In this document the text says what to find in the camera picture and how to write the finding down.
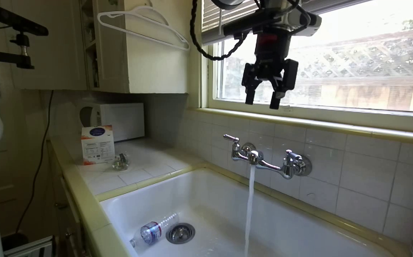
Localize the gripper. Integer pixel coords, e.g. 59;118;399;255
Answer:
242;29;299;110

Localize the window blind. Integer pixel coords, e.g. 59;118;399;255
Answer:
202;0;373;46

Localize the window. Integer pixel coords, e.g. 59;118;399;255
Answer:
199;0;413;120

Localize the white clothes hanger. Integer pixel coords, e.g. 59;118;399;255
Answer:
97;5;191;51

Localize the white sink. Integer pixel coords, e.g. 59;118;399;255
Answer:
99;167;398;257

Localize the white microwave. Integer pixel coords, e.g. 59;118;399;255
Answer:
79;102;145;142

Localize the small clear glass jar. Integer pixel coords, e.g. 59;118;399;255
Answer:
112;152;130;171

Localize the metal sink drain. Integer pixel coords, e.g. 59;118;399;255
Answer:
165;222;196;245

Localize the white and orange carton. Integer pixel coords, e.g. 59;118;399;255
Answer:
81;125;116;166

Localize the clear plastic water bottle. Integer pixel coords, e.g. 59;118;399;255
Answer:
129;213;179;249

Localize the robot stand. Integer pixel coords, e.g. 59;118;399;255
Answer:
1;233;56;257

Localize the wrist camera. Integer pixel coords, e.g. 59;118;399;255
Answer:
223;9;286;37

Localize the chrome faucet handle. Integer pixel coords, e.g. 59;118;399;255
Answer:
223;134;242;152
284;149;298;170

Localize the chrome wall faucet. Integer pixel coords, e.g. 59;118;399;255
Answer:
223;134;313;180

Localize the cream wall cabinet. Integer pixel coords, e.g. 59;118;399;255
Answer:
11;0;190;94

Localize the black cable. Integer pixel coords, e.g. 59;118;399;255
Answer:
15;90;54;235

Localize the camera on mount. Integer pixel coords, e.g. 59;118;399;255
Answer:
0;4;49;70

